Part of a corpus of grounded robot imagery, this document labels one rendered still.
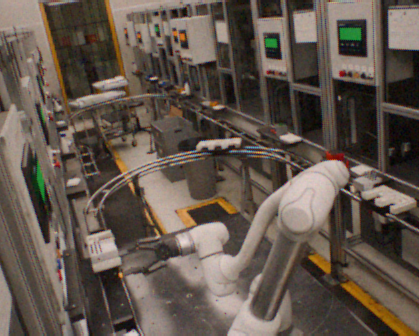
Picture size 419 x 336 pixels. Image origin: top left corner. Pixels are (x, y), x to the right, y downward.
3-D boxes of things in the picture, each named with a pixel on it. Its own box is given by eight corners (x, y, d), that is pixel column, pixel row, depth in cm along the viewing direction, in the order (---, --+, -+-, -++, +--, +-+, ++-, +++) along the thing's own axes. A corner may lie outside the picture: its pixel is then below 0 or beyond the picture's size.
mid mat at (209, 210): (263, 234, 400) (263, 233, 400) (206, 253, 386) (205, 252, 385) (222, 197, 490) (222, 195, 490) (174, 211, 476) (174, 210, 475)
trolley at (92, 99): (92, 162, 686) (76, 100, 653) (78, 156, 729) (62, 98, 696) (141, 144, 732) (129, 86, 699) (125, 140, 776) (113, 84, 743)
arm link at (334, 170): (294, 169, 158) (282, 184, 147) (338, 145, 147) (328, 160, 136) (315, 199, 158) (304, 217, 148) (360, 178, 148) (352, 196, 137)
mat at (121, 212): (183, 258, 384) (183, 257, 384) (116, 280, 369) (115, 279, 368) (100, 125, 912) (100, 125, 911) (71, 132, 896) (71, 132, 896)
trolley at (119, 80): (143, 128, 831) (132, 76, 798) (113, 137, 809) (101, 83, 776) (129, 121, 904) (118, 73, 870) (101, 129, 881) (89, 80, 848)
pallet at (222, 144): (197, 157, 381) (195, 146, 378) (201, 151, 394) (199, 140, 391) (240, 154, 372) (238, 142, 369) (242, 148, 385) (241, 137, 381)
